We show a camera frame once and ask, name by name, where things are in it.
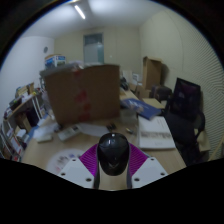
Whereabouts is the large brown cardboard box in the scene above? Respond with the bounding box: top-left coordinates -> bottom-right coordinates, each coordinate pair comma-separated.
39,63 -> 122,127

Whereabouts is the white printed mouse pad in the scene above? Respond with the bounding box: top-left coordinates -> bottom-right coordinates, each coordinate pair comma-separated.
45,148 -> 86,175

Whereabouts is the black office chair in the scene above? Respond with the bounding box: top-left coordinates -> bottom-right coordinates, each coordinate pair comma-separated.
164,77 -> 207,167

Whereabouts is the tall open cardboard box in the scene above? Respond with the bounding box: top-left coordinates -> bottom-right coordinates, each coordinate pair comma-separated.
142,55 -> 165,91

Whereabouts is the cluttered shelf unit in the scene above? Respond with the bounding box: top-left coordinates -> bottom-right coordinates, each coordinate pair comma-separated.
0,81 -> 48,162

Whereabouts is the ceiling tube light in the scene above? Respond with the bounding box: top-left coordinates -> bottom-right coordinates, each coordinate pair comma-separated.
73,4 -> 87,21

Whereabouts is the white book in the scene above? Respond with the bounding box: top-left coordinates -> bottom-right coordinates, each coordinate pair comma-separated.
136,114 -> 177,151

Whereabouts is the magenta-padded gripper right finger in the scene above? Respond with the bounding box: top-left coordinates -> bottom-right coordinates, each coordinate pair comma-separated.
126,143 -> 169,190

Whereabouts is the blue and white box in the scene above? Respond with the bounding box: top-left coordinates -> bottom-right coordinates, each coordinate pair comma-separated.
44,54 -> 67,70

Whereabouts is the black computer mouse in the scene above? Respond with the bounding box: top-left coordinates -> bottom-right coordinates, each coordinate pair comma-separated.
96,132 -> 131,177

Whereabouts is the clear plastic container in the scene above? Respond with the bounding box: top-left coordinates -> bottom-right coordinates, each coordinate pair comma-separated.
120,108 -> 139,130

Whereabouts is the grey door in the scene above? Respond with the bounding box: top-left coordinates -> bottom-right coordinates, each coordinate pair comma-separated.
83,32 -> 105,65

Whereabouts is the white paper sheet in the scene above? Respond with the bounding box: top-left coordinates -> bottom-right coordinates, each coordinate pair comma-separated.
78,121 -> 111,139

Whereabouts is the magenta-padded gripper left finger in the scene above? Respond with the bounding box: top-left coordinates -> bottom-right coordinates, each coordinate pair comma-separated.
57,143 -> 101,190

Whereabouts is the blue book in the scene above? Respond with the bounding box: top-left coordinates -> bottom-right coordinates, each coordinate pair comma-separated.
120,97 -> 163,121

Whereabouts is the white remote control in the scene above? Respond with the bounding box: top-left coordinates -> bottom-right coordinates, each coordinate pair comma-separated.
57,124 -> 83,143

